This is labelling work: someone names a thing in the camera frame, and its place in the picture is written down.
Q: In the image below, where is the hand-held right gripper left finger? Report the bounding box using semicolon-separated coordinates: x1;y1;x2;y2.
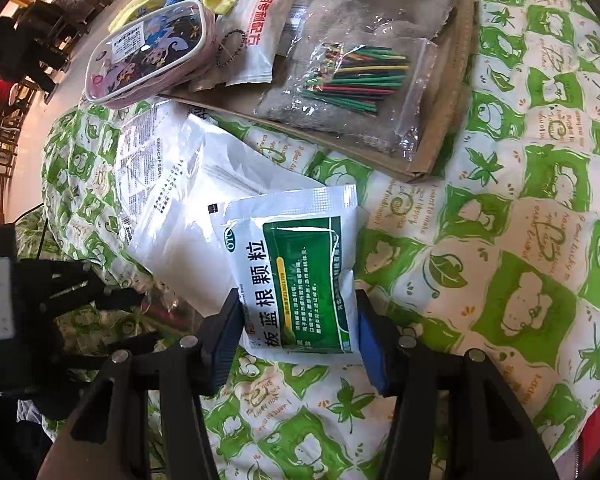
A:
37;287;246;480

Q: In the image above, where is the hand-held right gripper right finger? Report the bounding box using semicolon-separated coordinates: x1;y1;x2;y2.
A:
355;289;551;480

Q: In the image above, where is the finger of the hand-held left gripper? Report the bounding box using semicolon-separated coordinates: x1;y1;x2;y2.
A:
55;330;158;377
30;259;151;318

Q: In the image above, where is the green and white sachet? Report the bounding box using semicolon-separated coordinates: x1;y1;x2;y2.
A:
211;184;360;367

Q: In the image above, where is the white bag with foam sheet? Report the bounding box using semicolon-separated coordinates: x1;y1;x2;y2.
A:
127;112;326;313

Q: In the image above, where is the grey printed sachet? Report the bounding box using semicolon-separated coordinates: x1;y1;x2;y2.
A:
114;101;193;246

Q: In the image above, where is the cardboard box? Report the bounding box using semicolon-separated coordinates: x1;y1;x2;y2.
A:
157;0;477;184

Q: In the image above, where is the clear cartoon print pouch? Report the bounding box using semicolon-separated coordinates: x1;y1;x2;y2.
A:
81;0;217;109

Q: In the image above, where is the dark bead bracelet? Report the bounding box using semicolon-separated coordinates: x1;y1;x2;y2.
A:
214;28;247;69

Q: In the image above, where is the red and white packet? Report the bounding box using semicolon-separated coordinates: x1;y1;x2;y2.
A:
226;0;298;85

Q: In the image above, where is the grey towel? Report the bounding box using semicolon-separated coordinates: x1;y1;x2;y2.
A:
255;0;458;158

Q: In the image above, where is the dark wooden chair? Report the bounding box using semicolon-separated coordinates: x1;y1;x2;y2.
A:
0;105;28;211
20;0;93;76

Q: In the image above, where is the green and white printed blanket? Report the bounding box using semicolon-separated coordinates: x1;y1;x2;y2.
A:
40;0;600;480

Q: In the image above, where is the dark cloth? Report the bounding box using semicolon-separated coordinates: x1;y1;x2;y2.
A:
0;15;71;93

